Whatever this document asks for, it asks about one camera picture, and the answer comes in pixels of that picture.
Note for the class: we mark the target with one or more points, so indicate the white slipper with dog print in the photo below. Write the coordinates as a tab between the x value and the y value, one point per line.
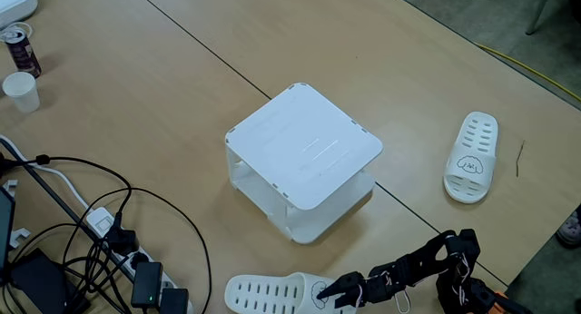
263	296
472	164

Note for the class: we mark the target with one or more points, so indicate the white two-tier shoe rack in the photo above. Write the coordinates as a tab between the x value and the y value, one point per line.
304	146

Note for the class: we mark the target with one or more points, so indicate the person's shoe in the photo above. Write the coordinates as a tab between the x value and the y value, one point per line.
572	230

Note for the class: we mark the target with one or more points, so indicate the black power adapter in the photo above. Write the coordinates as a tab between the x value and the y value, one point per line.
174	302
146	282

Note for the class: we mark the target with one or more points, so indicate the black charger plug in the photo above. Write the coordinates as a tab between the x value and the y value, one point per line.
121	241

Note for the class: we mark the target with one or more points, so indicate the white power strip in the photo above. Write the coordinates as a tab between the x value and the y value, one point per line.
102	223

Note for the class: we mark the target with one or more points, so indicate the black flat box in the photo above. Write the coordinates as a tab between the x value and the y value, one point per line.
41	282

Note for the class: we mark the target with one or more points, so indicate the grey chair leg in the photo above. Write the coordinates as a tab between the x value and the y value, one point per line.
538	14

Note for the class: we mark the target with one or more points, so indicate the black power brick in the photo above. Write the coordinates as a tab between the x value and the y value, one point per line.
2	165

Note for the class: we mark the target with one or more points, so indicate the white paper cup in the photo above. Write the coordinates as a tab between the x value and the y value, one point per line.
22	91

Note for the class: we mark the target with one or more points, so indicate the purple drink can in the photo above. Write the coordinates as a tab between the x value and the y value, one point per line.
25	55

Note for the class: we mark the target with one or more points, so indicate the white box device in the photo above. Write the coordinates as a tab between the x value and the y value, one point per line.
16	3

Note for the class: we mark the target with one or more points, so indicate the white plastic bracket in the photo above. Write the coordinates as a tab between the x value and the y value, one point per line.
10	185
18	238

